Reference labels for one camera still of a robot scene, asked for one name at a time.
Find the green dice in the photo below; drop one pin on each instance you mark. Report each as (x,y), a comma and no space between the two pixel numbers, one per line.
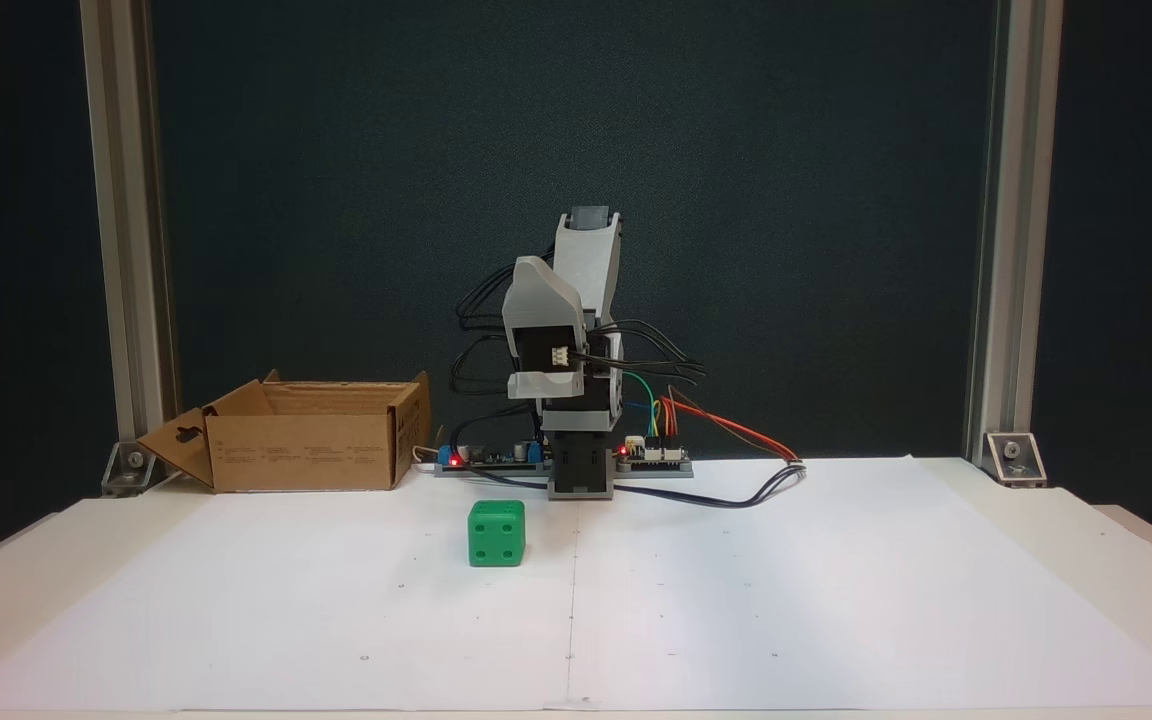
(496,533)

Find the aluminium frame post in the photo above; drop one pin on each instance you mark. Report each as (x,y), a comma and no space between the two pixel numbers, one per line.
(1016,220)
(126,220)

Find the blue circuit board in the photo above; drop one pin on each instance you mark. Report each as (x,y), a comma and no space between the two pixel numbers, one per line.
(496,457)

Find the metal corner bracket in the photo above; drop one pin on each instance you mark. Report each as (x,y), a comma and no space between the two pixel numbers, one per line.
(1014,458)
(128,468)

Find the brown cardboard box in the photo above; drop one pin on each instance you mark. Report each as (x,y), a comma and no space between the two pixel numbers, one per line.
(306,445)

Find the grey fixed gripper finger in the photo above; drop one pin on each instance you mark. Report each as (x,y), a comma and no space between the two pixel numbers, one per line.
(539,295)

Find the white connector circuit board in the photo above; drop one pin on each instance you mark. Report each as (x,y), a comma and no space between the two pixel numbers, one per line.
(654,457)

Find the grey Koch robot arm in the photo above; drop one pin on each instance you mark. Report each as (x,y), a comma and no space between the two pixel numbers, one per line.
(591,260)

